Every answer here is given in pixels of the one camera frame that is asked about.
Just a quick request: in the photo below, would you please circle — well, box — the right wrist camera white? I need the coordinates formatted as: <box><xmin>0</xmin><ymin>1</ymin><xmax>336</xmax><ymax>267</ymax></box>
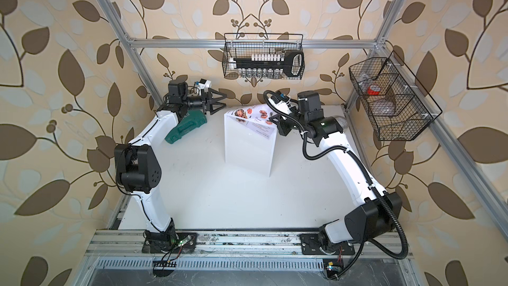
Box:
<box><xmin>269</xmin><ymin>94</ymin><xmax>292</xmax><ymax>112</ymax></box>

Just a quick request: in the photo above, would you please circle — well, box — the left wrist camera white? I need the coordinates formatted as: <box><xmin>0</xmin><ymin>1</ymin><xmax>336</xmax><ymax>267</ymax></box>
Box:
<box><xmin>194</xmin><ymin>79</ymin><xmax>212</xmax><ymax>95</ymax></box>

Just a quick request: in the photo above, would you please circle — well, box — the black wire basket back wall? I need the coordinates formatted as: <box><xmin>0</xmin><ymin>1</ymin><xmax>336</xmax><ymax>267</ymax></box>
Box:
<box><xmin>222</xmin><ymin>32</ymin><xmax>305</xmax><ymax>80</ymax></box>

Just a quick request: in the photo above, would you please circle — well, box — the black socket holder set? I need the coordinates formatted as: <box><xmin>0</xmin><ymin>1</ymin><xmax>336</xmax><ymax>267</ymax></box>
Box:
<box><xmin>223</xmin><ymin>50</ymin><xmax>305</xmax><ymax>79</ymax></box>

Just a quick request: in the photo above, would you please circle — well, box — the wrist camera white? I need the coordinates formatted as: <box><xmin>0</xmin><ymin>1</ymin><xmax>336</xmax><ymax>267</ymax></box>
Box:
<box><xmin>269</xmin><ymin>94</ymin><xmax>292</xmax><ymax>112</ymax></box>
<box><xmin>194</xmin><ymin>79</ymin><xmax>212</xmax><ymax>95</ymax></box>

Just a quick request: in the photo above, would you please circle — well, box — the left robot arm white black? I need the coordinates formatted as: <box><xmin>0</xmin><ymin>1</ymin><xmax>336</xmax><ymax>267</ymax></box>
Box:
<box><xmin>114</xmin><ymin>79</ymin><xmax>227</xmax><ymax>248</ymax></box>

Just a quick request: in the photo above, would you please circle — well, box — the black wire basket wall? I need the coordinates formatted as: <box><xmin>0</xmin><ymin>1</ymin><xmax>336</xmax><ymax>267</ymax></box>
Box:
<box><xmin>222</xmin><ymin>32</ymin><xmax>305</xmax><ymax>80</ymax></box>
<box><xmin>349</xmin><ymin>51</ymin><xmax>443</xmax><ymax>141</ymax></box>

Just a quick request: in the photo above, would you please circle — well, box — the clear plastic container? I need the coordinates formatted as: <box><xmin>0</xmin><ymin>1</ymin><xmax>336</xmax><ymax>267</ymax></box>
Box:
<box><xmin>370</xmin><ymin>99</ymin><xmax>396</xmax><ymax>117</ymax></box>

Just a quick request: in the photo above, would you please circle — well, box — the aluminium frame crossbar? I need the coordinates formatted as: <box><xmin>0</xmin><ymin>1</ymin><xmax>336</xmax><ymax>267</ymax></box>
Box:
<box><xmin>127</xmin><ymin>38</ymin><xmax>380</xmax><ymax>49</ymax></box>

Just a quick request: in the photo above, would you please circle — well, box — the restaurant menu sheet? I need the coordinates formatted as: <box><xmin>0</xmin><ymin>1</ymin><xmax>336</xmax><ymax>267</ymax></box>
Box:
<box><xmin>230</xmin><ymin>104</ymin><xmax>276</xmax><ymax>140</ymax></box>

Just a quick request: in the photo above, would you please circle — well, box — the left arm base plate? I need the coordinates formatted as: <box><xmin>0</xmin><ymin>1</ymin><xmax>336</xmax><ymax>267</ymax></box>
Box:
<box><xmin>142</xmin><ymin>230</ymin><xmax>198</xmax><ymax>254</ymax></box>

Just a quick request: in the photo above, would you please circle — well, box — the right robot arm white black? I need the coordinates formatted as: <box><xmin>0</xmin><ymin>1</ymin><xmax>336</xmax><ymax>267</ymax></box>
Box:
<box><xmin>263</xmin><ymin>91</ymin><xmax>407</xmax><ymax>253</ymax></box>

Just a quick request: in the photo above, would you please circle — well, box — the black corrugated cable conduit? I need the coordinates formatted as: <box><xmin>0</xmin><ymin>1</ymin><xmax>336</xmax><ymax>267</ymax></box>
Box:
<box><xmin>262</xmin><ymin>89</ymin><xmax>410</xmax><ymax>261</ymax></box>

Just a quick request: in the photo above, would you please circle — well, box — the black wire basket right wall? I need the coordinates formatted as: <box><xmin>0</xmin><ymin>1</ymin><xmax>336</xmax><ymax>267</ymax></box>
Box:
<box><xmin>349</xmin><ymin>51</ymin><xmax>443</xmax><ymax>141</ymax></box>

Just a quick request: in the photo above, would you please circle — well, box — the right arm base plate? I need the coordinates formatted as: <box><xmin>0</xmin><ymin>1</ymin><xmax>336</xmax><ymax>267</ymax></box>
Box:
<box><xmin>299</xmin><ymin>233</ymin><xmax>355</xmax><ymax>256</ymax></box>

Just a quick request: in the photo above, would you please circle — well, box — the aluminium mounting rail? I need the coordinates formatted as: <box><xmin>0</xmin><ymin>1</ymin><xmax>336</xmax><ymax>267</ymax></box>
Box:
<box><xmin>85</xmin><ymin>229</ymin><xmax>414</xmax><ymax>258</ymax></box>

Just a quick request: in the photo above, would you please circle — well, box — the red lidded container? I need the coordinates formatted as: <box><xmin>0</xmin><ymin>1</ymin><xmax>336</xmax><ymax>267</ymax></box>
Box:
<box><xmin>366</xmin><ymin>84</ymin><xmax>382</xmax><ymax>96</ymax></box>

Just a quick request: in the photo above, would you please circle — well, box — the green tool case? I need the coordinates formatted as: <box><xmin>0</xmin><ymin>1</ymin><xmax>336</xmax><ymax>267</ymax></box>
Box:
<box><xmin>165</xmin><ymin>110</ymin><xmax>207</xmax><ymax>144</ymax></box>

